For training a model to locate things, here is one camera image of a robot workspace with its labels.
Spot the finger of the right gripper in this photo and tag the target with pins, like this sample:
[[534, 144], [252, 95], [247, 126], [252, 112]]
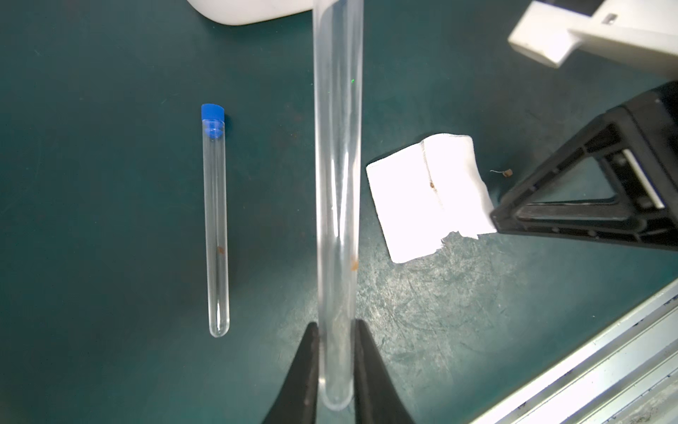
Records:
[[614, 181]]

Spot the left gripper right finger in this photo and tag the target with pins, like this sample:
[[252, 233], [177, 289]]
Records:
[[375, 396]]

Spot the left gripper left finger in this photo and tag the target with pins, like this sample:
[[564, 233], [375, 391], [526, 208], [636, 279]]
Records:
[[296, 402]]

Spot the white wipe cloth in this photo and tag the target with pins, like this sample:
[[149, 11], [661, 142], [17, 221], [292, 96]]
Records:
[[426, 191]]

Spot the test tube blue cap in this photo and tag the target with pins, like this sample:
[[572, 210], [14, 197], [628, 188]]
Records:
[[215, 206], [338, 29]]

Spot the green table mat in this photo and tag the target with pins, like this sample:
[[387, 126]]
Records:
[[104, 292]]

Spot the white rectangular tray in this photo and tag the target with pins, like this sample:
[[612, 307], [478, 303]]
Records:
[[246, 12]]

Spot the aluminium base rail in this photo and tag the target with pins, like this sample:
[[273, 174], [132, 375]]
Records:
[[625, 374]]

